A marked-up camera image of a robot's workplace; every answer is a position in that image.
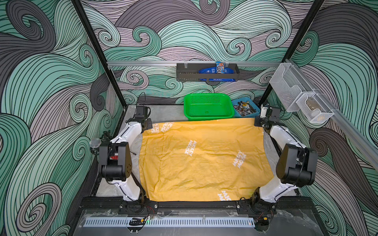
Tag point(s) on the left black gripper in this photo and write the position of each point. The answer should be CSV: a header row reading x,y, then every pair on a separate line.
x,y
149,126

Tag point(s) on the yellow printed pillowcase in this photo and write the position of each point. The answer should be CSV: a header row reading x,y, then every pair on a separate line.
x,y
219,160

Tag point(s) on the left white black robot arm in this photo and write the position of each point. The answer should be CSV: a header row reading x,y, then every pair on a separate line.
x,y
115,161

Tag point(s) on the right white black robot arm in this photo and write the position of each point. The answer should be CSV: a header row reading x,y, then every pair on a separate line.
x,y
295,168

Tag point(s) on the blue bin of small parts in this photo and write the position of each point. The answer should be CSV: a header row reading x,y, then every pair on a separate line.
x,y
245,108

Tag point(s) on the green plastic basket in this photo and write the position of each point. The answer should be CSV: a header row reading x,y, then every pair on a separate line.
x,y
208,106

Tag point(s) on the blue snack packet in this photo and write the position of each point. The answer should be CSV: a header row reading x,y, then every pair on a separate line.
x,y
220,68

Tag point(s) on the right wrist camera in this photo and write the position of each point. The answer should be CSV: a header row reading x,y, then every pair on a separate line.
x,y
270,112

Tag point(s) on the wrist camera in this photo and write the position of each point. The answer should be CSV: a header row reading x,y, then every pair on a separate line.
x,y
270,112
141,112

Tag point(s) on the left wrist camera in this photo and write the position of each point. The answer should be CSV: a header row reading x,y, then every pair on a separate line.
x,y
141,112

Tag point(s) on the large clear wall bin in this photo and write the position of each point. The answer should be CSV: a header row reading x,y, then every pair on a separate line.
x,y
286,84

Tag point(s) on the small clear wall bin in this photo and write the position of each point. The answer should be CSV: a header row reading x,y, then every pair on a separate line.
x,y
314,108

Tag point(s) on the black wall shelf tray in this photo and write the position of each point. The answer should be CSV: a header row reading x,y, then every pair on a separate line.
x,y
189,73

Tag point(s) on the back aluminium rail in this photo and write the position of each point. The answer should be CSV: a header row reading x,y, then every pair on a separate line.
x,y
174,63

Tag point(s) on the aluminium rail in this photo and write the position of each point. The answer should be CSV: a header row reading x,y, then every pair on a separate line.
x,y
174,63
354,135

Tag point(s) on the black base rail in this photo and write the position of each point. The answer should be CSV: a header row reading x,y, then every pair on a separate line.
x,y
241,206

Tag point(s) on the right aluminium rail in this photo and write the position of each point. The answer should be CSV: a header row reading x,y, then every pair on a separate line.
x,y
354,135

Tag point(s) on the white slotted cable duct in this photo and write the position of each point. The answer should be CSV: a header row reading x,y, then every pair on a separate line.
x,y
238,222

